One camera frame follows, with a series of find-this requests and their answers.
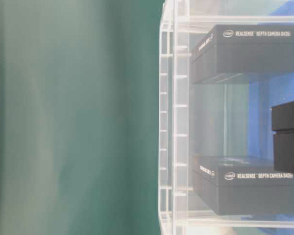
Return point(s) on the clear plastic storage case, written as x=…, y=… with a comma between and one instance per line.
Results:
x=209, y=119

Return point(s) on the green table cloth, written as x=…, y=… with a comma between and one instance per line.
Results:
x=79, y=117

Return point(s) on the black realsense box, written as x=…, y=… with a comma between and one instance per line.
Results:
x=233, y=53
x=283, y=138
x=242, y=185

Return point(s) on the blue liner sheet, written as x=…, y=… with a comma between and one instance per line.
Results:
x=262, y=96

